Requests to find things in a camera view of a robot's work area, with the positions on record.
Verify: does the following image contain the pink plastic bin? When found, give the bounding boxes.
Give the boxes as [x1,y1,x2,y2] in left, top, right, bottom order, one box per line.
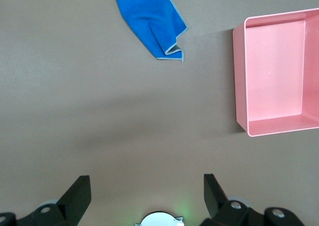
[232,7,319,137]

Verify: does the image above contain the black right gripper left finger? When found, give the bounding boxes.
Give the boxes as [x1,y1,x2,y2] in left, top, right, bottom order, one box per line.
[0,175,92,226]

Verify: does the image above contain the blue microfibre cloth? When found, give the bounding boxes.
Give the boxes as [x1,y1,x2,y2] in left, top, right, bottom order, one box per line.
[115,0,188,62]

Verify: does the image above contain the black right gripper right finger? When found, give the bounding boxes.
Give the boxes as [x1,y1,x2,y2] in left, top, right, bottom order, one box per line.
[200,173,304,226]

